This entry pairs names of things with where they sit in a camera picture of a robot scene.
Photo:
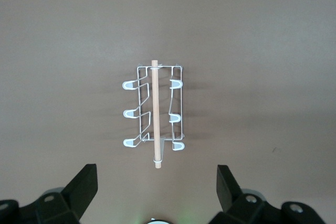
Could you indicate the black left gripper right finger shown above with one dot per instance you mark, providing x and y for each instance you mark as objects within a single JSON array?
[{"x": 228, "y": 195}]

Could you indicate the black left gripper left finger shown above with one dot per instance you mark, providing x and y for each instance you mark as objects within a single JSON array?
[{"x": 78, "y": 195}]

